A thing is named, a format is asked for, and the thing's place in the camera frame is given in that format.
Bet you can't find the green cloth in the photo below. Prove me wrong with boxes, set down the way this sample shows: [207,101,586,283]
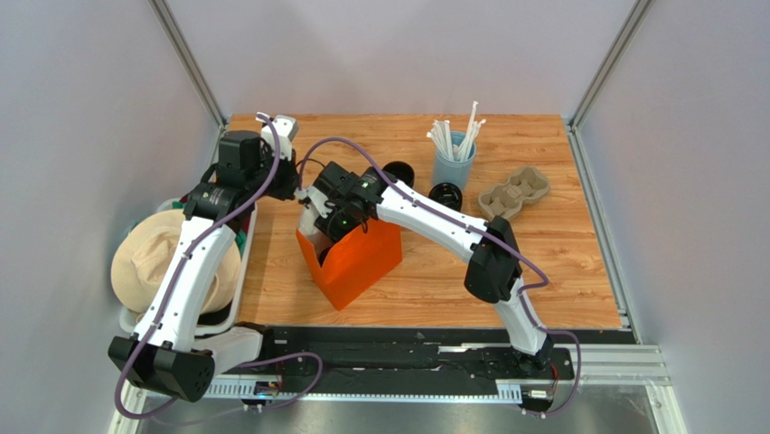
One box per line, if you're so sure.
[168,201,248,256]

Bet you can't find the beige hat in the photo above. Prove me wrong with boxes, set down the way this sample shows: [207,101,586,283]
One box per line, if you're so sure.
[110,209,241,314]

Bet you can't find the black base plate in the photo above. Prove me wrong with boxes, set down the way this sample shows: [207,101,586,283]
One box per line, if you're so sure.
[259,326,575,396]

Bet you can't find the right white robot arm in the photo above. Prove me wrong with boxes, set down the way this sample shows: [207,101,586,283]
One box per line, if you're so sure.
[299,162,554,370]

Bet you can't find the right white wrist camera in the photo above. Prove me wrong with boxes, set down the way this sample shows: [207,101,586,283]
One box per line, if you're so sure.
[295,185,333,218]

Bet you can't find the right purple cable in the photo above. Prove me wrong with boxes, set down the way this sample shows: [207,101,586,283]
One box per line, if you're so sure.
[297,137,584,418]

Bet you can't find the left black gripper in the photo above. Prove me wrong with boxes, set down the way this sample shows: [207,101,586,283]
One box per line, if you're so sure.
[248,145,304,203]

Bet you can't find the light blue straw holder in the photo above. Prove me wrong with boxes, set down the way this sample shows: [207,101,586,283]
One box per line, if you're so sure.
[430,143,476,191]

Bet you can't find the single brown plastic cup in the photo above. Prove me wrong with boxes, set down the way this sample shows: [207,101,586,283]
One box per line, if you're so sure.
[318,245,333,267]

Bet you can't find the orange paper bag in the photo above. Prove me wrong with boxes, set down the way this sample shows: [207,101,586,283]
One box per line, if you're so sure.
[296,209,403,311]

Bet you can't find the black lid stack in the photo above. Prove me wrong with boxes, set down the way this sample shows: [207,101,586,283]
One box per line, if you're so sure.
[428,183,463,212]

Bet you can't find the white plastic tray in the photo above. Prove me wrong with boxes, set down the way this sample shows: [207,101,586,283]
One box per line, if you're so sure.
[118,198,258,337]

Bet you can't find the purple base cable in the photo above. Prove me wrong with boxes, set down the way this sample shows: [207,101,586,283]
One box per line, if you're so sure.
[231,350,324,411]

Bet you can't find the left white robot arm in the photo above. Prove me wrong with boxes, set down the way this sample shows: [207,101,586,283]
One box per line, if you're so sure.
[108,122,299,402]

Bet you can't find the bottom pulp cup carrier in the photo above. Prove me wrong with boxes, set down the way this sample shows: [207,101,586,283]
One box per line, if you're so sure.
[477,165,550,221]

